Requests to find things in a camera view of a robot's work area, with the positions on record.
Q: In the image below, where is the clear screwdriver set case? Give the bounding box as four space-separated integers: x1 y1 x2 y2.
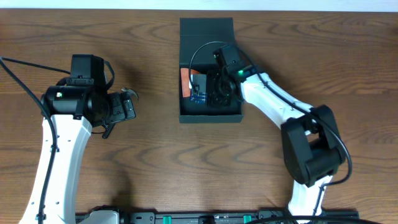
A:
190 91 208 104

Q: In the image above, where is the orange scraper wooden handle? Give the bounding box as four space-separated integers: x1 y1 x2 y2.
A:
180 68 192 98

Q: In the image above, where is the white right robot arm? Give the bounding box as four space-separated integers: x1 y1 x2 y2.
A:
181 66 352 216

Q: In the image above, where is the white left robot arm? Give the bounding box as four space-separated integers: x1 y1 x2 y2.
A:
20 85 137 223

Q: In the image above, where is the black open gift box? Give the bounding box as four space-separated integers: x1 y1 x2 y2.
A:
179 18 243 123

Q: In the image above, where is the black handled screwdriver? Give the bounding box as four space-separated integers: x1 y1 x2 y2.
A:
102 123 116 139

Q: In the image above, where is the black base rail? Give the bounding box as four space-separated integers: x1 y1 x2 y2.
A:
75 205 360 224

